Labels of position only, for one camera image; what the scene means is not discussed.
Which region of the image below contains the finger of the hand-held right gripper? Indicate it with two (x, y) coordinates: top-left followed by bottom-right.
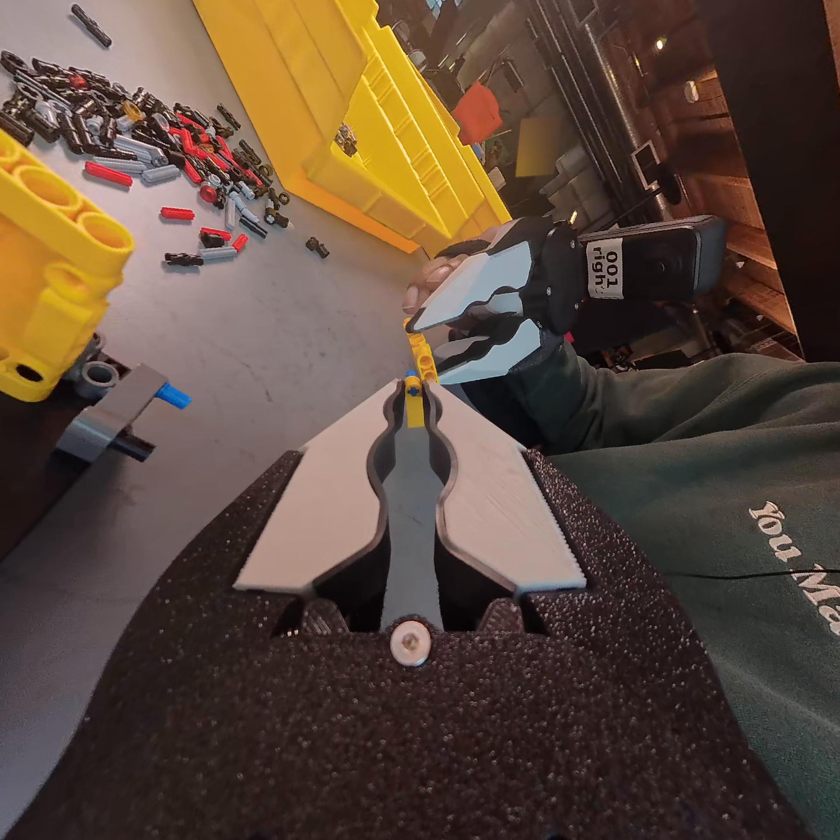
(436, 317), (543, 386)
(405, 239), (534, 334)

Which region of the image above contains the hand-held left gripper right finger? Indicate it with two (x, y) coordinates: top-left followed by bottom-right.
(422, 381), (588, 634)

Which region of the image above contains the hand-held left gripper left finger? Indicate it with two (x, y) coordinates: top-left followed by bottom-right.
(233, 381), (404, 634)

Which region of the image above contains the yellow lego curved panel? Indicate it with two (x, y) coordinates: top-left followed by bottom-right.
(407, 331), (441, 385)

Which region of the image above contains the yellow storage bin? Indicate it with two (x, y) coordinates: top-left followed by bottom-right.
(374, 13), (514, 245)
(192, 0), (455, 254)

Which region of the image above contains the yellow grey lego build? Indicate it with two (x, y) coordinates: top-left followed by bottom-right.
(0, 128), (193, 464)

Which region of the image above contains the person's right forearm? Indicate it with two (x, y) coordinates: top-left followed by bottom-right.
(459, 341), (840, 462)

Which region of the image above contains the pile of lego pins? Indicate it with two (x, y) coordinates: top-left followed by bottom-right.
(0, 3), (331, 267)

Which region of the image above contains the person's right hand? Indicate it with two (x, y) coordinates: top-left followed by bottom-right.
(402, 226), (501, 316)

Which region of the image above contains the orange container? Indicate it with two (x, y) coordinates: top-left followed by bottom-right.
(451, 81), (504, 147)

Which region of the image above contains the thin black cable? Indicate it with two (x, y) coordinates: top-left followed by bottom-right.
(682, 567), (840, 584)

